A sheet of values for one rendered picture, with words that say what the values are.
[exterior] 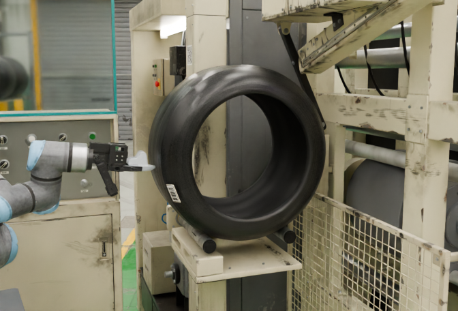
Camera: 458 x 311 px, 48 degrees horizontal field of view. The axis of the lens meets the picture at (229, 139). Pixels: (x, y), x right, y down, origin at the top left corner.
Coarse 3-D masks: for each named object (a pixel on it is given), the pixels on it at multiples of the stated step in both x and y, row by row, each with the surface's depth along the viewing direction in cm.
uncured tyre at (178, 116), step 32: (192, 96) 154; (224, 96) 154; (256, 96) 187; (288, 96) 161; (160, 128) 158; (192, 128) 152; (288, 128) 191; (320, 128) 168; (160, 160) 155; (288, 160) 193; (320, 160) 168; (160, 192) 174; (192, 192) 155; (256, 192) 192; (288, 192) 185; (192, 224) 161; (224, 224) 160; (256, 224) 163
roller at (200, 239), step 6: (180, 216) 189; (180, 222) 188; (186, 222) 181; (186, 228) 179; (192, 228) 173; (192, 234) 171; (198, 234) 167; (204, 234) 165; (198, 240) 164; (204, 240) 161; (210, 240) 160; (204, 246) 159; (210, 246) 160; (210, 252) 160
